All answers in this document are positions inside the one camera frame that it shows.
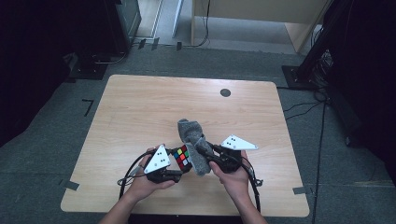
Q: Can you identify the black hanging cable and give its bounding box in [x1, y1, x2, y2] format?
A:
[181, 0, 212, 49]

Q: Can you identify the left hand-held gripper black cable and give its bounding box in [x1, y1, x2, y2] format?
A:
[117, 148, 157, 201]

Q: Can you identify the person's right hand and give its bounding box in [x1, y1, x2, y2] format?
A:
[208, 150, 250, 202]

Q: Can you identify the person's left hand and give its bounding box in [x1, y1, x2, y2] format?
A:
[126, 147, 176, 204]

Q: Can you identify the dark curtain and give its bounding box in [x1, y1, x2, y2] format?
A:
[0, 0, 116, 148]
[323, 0, 396, 188]

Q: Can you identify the hand-held gripper black cable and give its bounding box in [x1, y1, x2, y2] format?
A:
[117, 148, 157, 201]
[240, 156, 264, 213]

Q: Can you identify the grey towel cloth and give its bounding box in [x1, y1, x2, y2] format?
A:
[177, 118, 216, 177]

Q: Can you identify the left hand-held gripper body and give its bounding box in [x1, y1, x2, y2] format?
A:
[143, 144, 177, 184]

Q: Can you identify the black metal stand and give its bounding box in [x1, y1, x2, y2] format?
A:
[281, 0, 356, 91]

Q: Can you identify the black cabinet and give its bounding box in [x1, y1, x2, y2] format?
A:
[104, 0, 143, 55]

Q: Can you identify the white leaning board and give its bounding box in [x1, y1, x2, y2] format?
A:
[171, 0, 185, 39]

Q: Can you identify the light wooden cabinet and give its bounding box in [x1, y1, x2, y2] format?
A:
[190, 0, 332, 54]

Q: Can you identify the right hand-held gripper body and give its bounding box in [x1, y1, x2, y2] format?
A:
[214, 134, 259, 175]

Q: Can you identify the black looped floor cable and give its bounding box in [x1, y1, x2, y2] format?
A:
[91, 50, 129, 65]

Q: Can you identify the long black floor cable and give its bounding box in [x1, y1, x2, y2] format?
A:
[310, 99, 329, 224]

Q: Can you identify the right hand-held gripper black cable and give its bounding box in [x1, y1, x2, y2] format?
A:
[240, 156, 264, 213]

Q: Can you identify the black flat stand base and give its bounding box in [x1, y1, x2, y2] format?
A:
[66, 52, 109, 82]

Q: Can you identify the tangle of black cables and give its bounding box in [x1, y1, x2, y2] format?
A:
[311, 48, 334, 94]

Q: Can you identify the multicoloured puzzle cube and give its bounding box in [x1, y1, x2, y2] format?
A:
[172, 144, 194, 174]

